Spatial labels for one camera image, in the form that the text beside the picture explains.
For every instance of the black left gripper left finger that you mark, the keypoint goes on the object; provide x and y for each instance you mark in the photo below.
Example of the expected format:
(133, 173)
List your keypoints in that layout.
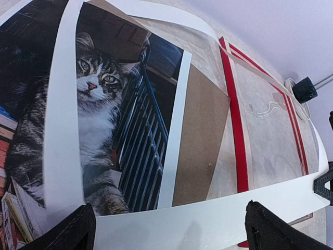
(76, 231)

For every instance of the right aluminium corner post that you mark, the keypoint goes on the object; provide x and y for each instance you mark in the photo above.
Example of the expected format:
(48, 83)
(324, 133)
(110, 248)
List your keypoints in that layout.
(323, 82)

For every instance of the cat photo print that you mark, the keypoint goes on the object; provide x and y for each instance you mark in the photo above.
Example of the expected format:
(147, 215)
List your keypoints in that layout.
(27, 49)

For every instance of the white patterned plate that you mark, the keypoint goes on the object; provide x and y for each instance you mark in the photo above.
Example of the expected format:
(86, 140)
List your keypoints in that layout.
(301, 109)

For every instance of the dark green cup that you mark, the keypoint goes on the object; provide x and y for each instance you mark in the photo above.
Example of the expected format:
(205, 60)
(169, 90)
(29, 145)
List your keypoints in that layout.
(305, 90)

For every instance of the white mat board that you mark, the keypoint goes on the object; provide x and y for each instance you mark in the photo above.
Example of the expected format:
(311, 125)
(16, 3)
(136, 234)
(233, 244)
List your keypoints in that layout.
(214, 224)

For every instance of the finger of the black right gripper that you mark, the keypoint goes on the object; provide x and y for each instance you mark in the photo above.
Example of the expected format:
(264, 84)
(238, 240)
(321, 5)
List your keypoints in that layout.
(320, 188)

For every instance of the red wooden picture frame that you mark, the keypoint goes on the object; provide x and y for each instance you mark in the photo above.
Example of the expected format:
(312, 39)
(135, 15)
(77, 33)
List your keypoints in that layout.
(242, 151)

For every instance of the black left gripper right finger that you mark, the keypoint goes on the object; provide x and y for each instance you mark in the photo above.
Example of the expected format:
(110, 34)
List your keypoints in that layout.
(265, 230)

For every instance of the brown backing cardboard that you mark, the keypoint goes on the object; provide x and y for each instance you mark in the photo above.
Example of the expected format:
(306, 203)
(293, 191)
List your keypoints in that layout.
(200, 135)

